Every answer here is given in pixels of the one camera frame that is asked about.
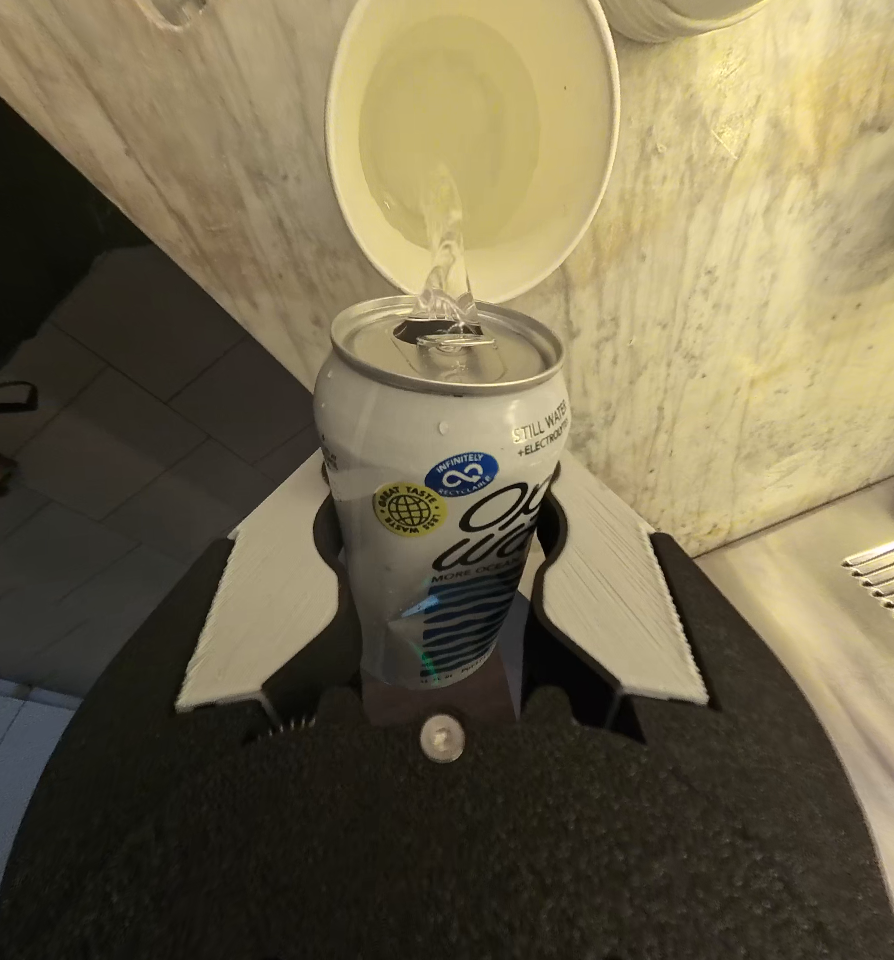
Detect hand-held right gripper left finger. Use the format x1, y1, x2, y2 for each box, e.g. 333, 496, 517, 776
175, 457, 364, 723

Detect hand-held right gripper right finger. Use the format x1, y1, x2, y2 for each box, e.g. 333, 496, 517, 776
520, 461, 712, 730

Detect white aluminium water can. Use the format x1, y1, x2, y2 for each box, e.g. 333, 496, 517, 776
313, 296, 570, 687

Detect white paper cup green band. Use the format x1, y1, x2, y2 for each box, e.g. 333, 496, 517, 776
325, 0, 622, 305

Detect white marble desk countertop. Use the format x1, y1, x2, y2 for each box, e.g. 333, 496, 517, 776
0, 0, 894, 556

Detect stainless steel sink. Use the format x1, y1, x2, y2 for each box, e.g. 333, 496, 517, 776
690, 461, 894, 960

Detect stack of inverted paper cups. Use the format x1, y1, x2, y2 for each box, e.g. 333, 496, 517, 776
600, 0, 766, 45

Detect wire sink rack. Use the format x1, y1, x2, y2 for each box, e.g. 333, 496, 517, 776
840, 527, 894, 646

